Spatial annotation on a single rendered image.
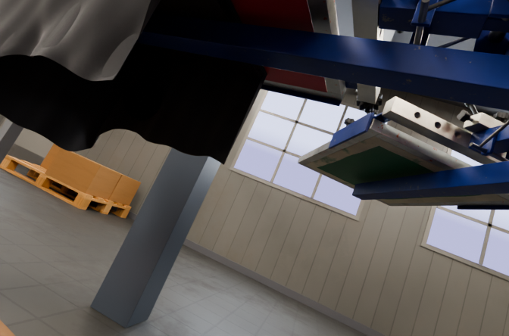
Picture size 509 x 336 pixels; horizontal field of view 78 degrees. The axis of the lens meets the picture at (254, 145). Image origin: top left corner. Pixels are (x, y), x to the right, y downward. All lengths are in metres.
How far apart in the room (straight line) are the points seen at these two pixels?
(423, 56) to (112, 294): 1.35
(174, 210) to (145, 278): 0.28
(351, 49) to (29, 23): 0.62
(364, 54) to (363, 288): 3.66
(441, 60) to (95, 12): 0.58
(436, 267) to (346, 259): 0.97
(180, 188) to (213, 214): 2.88
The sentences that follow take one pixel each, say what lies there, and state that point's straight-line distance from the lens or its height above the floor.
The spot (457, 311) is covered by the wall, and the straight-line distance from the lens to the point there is 4.38.
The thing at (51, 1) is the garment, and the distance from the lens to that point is 0.77.
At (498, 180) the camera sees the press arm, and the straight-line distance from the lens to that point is 0.98.
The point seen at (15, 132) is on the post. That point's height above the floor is 0.50.
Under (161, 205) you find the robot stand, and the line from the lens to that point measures 1.43.
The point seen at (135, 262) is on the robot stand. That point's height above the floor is 0.22.
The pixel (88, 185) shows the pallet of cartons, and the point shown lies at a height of 0.26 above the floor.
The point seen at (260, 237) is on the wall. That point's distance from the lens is 4.11.
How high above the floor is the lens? 0.53
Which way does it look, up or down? 14 degrees up
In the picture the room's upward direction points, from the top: 24 degrees clockwise
